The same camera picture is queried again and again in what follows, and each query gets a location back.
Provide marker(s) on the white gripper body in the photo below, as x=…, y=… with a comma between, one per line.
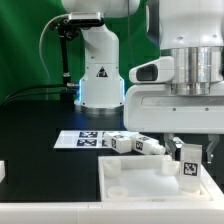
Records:
x=152, y=108

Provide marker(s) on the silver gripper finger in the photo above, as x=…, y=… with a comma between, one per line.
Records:
x=213, y=142
x=173, y=145

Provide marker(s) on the white square table top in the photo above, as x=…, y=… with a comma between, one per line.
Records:
x=140, y=178

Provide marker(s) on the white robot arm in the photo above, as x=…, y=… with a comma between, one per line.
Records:
x=180, y=92

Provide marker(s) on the white marker tag sheet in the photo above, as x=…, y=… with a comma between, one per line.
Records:
x=77, y=139

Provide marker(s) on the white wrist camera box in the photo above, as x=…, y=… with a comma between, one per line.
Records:
x=157, y=71

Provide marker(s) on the white L-shaped wall fixture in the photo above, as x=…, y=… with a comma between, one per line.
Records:
x=177, y=212

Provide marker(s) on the grey camera on stand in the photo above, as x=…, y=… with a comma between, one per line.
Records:
x=85, y=19

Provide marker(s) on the black camera stand pole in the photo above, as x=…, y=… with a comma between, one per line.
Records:
x=66, y=32

